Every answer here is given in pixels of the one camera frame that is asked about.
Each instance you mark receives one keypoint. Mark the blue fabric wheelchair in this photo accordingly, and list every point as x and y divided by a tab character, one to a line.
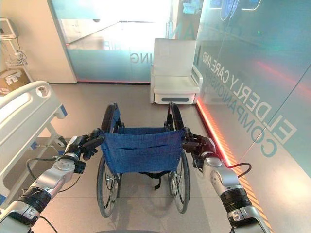
141	151

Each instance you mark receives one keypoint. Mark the white transfer chair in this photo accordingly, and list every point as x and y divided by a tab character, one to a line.
173	72

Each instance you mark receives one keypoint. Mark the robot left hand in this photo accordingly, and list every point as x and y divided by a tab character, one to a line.
83	144

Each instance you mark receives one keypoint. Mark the white medical monitor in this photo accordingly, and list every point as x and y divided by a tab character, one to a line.
7	28

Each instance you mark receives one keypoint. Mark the cardboard box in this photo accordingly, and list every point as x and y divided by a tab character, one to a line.
12	81

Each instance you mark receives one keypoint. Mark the robot right silver arm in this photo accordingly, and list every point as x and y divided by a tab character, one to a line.
230	191

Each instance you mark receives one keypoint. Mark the robot left silver arm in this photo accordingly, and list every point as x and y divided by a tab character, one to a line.
42	187

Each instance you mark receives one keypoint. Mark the white hospital bed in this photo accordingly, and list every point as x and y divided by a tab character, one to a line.
22	121

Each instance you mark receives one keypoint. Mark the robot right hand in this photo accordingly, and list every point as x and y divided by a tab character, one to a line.
200	145

